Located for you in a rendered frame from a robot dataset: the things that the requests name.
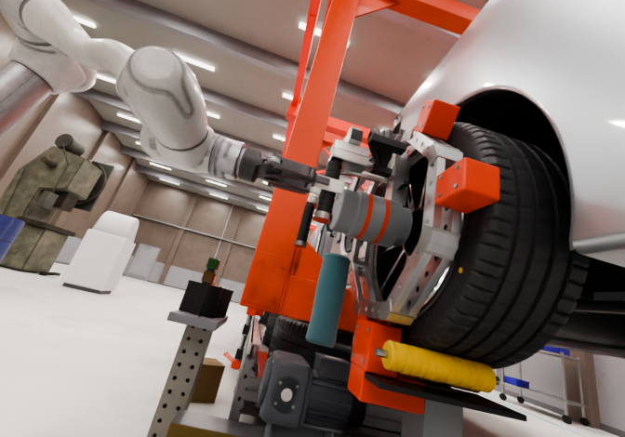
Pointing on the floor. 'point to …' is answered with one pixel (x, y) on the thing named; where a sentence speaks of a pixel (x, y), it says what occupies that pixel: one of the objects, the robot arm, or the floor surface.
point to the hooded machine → (102, 254)
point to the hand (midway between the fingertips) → (327, 187)
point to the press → (49, 202)
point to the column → (180, 378)
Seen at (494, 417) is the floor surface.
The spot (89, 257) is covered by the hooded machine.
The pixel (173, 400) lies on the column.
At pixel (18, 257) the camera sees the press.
